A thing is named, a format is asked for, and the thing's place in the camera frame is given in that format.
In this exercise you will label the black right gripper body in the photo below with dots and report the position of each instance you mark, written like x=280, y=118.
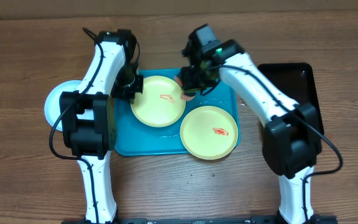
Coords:
x=199, y=78

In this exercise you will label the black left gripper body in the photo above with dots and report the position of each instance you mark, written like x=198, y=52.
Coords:
x=127, y=84

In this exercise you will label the yellow plate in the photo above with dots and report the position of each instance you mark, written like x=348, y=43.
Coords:
x=160, y=104
x=209, y=133

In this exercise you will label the light blue plate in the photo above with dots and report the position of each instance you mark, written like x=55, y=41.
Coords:
x=52, y=106

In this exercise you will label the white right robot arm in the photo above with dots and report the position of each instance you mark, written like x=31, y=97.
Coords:
x=289, y=130

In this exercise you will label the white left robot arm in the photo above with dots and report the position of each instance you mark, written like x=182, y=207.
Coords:
x=87, y=116

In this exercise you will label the teal plastic tray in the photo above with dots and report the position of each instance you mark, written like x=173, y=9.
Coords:
x=135, y=138

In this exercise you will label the black tray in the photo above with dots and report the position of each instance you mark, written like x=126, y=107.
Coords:
x=296, y=80

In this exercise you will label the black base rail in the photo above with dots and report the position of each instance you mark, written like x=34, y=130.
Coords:
x=259, y=219

